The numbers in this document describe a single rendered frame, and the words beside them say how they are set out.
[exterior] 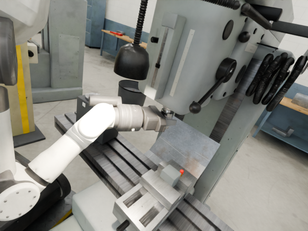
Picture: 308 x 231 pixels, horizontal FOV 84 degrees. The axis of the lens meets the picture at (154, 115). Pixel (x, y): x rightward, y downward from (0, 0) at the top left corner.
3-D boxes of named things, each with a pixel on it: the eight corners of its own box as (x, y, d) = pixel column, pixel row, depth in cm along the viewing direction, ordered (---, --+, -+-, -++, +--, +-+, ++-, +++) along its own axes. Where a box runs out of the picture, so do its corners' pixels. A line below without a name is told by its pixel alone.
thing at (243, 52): (218, 103, 59) (258, 19, 47) (164, 77, 70) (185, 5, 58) (234, 96, 73) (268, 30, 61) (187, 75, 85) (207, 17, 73)
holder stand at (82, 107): (101, 145, 89) (106, 112, 80) (75, 125, 98) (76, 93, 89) (118, 136, 99) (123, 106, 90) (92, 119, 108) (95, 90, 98)
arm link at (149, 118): (169, 116, 54) (134, 116, 48) (161, 140, 58) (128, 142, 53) (154, 98, 63) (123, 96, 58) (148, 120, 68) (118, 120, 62)
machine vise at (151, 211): (140, 249, 53) (149, 230, 48) (111, 212, 61) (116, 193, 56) (192, 189, 79) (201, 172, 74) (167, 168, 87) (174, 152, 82)
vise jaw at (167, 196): (168, 211, 59) (172, 204, 57) (139, 182, 66) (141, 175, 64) (178, 201, 64) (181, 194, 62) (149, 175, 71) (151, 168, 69)
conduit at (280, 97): (270, 118, 56) (312, 55, 47) (224, 98, 64) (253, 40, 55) (276, 108, 70) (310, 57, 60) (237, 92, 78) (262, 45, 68)
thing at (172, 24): (153, 100, 47) (178, 13, 37) (143, 94, 49) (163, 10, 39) (162, 98, 50) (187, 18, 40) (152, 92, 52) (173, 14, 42)
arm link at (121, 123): (131, 129, 50) (91, 130, 45) (121, 133, 60) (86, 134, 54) (129, 93, 52) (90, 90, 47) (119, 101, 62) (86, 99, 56)
